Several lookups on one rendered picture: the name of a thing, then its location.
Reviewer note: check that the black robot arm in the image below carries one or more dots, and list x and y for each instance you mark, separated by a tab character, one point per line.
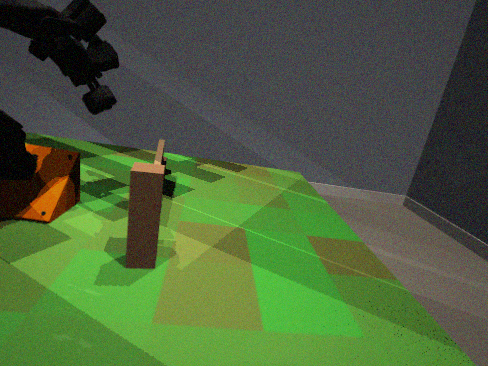
51	32

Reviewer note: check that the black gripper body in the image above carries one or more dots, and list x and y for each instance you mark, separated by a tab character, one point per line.
98	99

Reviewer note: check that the dark brown wooden post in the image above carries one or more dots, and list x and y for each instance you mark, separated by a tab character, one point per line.
144	206

